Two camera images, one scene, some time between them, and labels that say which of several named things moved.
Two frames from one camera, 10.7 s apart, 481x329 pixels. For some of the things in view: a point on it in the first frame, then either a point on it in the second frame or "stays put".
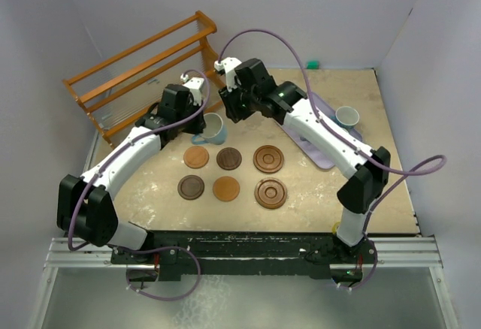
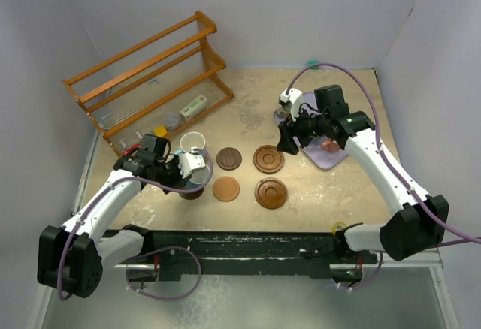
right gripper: (233, 110) → (288, 129)
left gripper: (199, 125) → (178, 182)
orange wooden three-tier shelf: (117, 90) stays put
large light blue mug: (215, 131) → (192, 139)
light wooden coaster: (225, 188) stays put
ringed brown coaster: (268, 158) stays put
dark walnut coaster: (229, 158) stays put
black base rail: (183, 255) stays put
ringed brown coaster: (270, 193) stays put
